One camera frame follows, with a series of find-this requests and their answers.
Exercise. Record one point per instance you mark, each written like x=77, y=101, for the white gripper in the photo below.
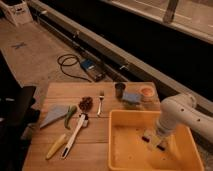
x=164, y=136

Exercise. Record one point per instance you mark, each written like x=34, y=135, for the eraser with black base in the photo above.
x=153, y=140

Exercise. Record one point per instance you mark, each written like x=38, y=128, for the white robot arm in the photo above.
x=175, y=110

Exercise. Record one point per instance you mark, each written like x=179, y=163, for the yellow plastic tray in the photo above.
x=128, y=152

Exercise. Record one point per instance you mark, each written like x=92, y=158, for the orange small bowl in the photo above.
x=147, y=93

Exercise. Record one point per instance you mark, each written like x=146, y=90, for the blue sponge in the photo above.
x=131, y=98

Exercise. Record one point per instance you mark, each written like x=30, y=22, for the dark small cup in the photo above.
x=119, y=89

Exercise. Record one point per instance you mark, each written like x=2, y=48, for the silver metal fork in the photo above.
x=101, y=98

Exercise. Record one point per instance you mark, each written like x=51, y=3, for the dark brown pinecone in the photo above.
x=86, y=104

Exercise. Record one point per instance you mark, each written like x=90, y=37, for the green chili pepper toy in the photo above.
x=71, y=111

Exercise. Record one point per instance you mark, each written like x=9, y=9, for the blue power box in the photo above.
x=93, y=71

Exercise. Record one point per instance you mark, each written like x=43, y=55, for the grey triangular cloth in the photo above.
x=56, y=112

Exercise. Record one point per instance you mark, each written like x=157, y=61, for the white storage crate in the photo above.
x=17, y=14

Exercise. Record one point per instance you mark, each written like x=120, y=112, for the white handled brush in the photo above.
x=83, y=121

